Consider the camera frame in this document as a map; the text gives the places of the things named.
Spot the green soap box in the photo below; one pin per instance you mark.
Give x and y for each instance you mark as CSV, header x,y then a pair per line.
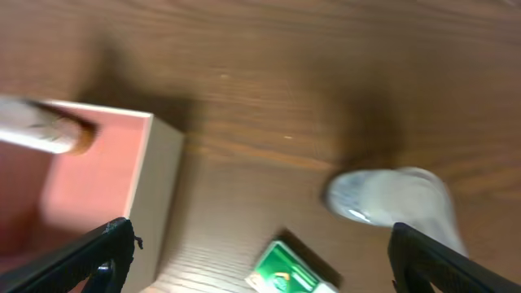
x,y
280,270

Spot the clear pump soap bottle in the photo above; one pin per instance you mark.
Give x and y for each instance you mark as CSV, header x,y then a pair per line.
x,y
383,197

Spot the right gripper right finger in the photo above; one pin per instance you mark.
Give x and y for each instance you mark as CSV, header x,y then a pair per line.
x,y
421,264

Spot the white box pink interior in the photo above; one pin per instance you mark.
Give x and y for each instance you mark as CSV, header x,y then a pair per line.
x,y
49,200

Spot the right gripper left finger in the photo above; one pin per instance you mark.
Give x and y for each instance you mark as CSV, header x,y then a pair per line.
x,y
101,259

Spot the white conditioner tube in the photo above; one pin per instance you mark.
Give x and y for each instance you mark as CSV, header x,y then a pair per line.
x,y
43,127

